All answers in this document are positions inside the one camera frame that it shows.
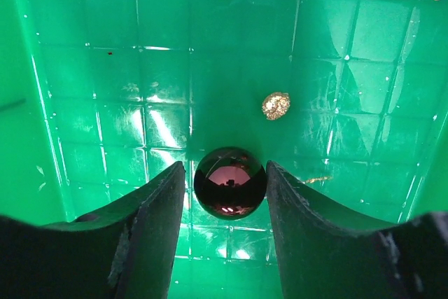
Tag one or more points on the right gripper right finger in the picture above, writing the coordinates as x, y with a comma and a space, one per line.
327, 250

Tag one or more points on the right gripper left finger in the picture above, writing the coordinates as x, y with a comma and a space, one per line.
125, 249

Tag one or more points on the shiny dark red bauble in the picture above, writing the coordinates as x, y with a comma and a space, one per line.
230, 183

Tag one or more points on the green plastic tray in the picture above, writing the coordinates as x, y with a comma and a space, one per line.
100, 96

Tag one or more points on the tiny gold glitter bead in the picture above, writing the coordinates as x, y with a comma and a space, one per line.
276, 105

